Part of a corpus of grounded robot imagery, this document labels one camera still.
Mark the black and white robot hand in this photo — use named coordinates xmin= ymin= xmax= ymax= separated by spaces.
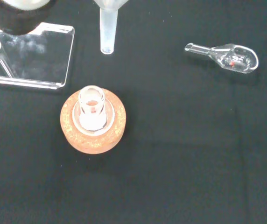
xmin=0 ymin=0 xmax=57 ymax=36

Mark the black cloth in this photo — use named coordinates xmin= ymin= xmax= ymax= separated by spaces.
xmin=0 ymin=0 xmax=267 ymax=224

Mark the glass round-bottom flask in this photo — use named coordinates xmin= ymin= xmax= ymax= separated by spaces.
xmin=72 ymin=85 xmax=116 ymax=136

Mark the cork ring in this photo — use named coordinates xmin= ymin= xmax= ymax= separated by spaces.
xmin=60 ymin=87 xmax=127 ymax=155

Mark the clear acrylic funnel stand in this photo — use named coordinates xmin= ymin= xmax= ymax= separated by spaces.
xmin=0 ymin=18 xmax=76 ymax=91

